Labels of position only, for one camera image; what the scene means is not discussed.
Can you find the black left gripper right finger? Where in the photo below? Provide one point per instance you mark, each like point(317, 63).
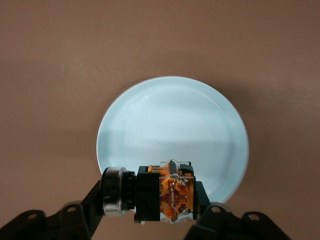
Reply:
point(212, 222)

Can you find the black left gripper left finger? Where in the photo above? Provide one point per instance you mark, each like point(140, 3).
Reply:
point(87, 215)

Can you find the small black orange bottle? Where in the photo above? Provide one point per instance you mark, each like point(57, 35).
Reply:
point(147, 195)

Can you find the light blue round plate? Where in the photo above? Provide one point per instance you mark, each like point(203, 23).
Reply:
point(172, 120)

